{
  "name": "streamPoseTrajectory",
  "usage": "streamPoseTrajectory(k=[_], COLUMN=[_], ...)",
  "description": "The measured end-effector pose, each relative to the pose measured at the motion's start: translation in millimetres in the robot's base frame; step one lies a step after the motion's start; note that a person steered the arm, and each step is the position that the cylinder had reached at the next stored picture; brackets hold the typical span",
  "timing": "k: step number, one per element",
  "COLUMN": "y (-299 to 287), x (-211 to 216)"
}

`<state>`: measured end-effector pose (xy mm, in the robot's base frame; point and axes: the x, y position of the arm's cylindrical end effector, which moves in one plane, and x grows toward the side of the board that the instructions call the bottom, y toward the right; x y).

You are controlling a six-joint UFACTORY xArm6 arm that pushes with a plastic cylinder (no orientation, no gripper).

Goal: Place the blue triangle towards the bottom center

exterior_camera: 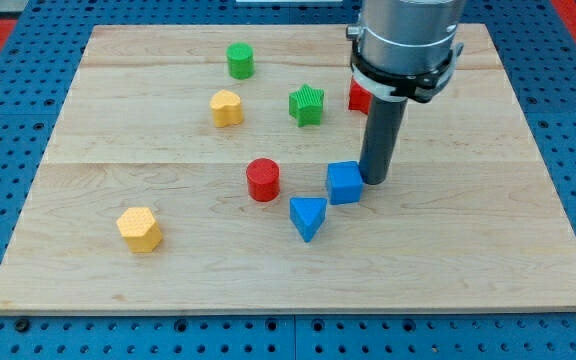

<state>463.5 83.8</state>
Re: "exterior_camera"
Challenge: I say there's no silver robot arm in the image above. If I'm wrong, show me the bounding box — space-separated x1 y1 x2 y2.
346 0 466 103

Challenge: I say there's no red block behind arm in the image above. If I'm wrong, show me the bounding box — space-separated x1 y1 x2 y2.
348 77 372 115

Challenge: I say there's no blue triangle block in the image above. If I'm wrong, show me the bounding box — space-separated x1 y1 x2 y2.
289 197 327 243

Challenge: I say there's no red cylinder block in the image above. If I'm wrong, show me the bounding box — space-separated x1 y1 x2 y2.
246 158 280 202

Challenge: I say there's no blue cube block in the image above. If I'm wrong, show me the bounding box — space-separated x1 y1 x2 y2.
326 161 364 205

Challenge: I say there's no green star block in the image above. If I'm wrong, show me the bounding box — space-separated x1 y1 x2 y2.
289 84 325 127

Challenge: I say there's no yellow heart block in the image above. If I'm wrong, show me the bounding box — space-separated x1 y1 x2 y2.
209 90 244 128

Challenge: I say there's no wooden board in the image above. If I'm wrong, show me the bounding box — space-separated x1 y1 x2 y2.
0 24 576 316

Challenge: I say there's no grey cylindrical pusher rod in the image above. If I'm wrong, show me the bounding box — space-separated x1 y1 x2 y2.
359 97 407 185

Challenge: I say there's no green cylinder block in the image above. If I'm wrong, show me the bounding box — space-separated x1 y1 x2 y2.
226 42 255 80

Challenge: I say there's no yellow hexagon block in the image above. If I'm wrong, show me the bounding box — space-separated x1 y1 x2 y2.
116 207 163 253

